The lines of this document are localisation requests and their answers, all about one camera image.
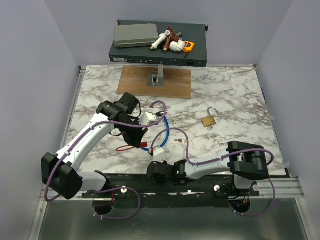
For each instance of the silver key bunch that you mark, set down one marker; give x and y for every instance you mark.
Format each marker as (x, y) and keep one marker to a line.
(180, 141)

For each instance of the aluminium frame profile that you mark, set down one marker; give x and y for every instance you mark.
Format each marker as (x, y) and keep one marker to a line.
(281, 188)

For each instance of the brass padlock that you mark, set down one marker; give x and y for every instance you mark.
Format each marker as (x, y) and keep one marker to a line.
(209, 121)

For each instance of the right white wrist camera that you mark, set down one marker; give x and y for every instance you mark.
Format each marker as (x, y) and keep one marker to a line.
(157, 153)

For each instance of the red cable lock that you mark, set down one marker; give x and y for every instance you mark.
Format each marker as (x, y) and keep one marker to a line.
(129, 147)

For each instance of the black mounting rail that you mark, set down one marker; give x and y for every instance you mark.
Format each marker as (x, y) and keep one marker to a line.
(140, 182)

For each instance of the white elbow pipe fitting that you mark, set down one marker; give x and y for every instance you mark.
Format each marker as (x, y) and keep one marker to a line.
(177, 46)

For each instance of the grey plastic case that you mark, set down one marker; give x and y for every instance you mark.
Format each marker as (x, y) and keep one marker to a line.
(135, 35)

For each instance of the wooden board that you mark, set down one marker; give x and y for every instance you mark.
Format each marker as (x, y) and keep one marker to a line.
(177, 83)

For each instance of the metal stand post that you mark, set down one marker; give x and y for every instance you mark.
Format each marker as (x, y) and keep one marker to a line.
(156, 78)

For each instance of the dark grey pipe piece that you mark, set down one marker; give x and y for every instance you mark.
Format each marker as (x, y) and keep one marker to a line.
(179, 34)

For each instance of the white straight pipe fitting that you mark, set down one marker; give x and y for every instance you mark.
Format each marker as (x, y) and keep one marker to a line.
(162, 37)

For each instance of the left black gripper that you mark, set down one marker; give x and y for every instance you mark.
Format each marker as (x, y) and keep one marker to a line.
(135, 140)

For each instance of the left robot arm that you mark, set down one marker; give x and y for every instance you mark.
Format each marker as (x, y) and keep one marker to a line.
(60, 171)

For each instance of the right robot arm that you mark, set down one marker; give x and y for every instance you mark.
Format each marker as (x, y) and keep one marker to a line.
(247, 163)

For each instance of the brown pipe fitting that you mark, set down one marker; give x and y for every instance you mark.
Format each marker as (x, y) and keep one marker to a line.
(172, 37)

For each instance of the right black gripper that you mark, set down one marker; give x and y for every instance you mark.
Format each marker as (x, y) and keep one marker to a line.
(165, 162)

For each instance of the yellow tape measure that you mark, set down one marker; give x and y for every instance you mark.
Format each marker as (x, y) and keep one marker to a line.
(188, 47)

